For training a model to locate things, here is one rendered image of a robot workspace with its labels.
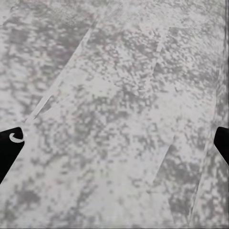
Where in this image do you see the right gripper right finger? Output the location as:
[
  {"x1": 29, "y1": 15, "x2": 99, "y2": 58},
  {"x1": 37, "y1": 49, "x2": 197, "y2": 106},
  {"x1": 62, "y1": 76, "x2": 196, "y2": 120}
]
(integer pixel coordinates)
[{"x1": 214, "y1": 127, "x2": 229, "y2": 165}]

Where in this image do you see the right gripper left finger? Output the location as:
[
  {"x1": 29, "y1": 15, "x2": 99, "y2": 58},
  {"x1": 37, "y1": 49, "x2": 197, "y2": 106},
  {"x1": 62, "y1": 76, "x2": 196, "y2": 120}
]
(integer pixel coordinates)
[{"x1": 0, "y1": 127, "x2": 27, "y2": 184}]

